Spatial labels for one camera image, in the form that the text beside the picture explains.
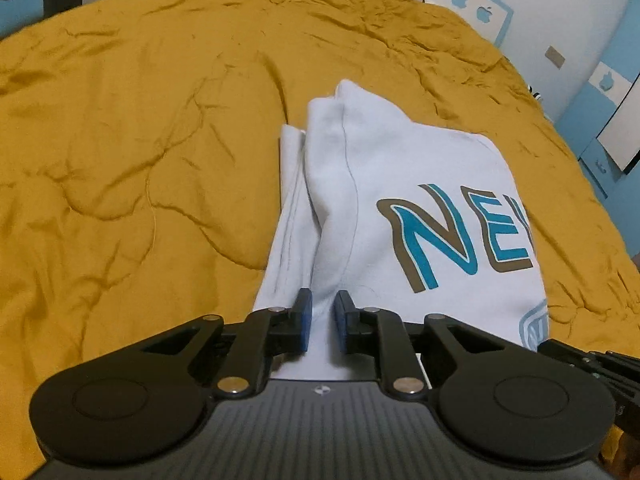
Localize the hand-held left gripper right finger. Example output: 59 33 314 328
334 290 501 398

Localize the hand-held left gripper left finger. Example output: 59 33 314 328
141 287 313 398

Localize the white printed t-shirt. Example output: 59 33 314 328
252 79 551 381

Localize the blue cabinet door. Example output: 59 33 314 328
579 139 613 198

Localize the white board panel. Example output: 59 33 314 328
596 79 640 175

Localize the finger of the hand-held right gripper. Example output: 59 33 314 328
539 339 640 431

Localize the mustard yellow blanket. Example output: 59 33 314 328
0 0 640 480

